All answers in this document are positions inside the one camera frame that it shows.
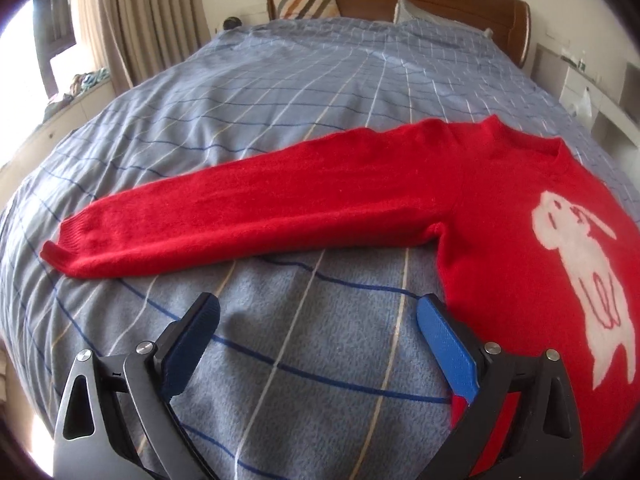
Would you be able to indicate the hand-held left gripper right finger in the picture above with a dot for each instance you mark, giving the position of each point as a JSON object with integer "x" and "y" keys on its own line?
{"x": 447, "y": 342}

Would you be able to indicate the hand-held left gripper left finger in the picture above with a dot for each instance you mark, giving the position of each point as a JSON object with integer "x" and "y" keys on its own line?
{"x": 192, "y": 340}

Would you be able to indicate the red knit sweater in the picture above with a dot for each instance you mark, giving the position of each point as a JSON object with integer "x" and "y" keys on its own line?
{"x": 350, "y": 195}

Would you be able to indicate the pile of clothes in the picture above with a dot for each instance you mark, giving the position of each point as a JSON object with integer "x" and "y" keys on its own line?
{"x": 85, "y": 80}

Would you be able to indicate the white window bench cabinet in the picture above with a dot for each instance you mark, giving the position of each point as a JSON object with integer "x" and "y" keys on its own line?
{"x": 60, "y": 120}

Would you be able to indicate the blue checked duvet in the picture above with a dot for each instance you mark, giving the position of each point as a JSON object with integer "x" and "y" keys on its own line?
{"x": 300, "y": 100}

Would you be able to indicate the white plastic bag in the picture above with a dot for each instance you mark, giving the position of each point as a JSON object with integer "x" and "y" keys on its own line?
{"x": 582, "y": 105}

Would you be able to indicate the white desk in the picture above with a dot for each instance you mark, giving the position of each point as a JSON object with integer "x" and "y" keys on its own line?
{"x": 607, "y": 110}

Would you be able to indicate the small round fan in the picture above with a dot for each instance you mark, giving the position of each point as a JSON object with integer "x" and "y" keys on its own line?
{"x": 232, "y": 23}

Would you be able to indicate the blue-grey pillow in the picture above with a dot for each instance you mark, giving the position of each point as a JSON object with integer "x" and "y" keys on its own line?
{"x": 415, "y": 12}

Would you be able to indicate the beige curtain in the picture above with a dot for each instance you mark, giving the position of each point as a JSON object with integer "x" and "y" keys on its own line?
{"x": 150, "y": 10}

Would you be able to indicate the window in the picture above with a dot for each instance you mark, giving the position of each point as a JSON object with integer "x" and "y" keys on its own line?
{"x": 55, "y": 20}

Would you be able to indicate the striped pillow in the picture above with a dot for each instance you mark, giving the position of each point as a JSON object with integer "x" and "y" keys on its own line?
{"x": 307, "y": 2}

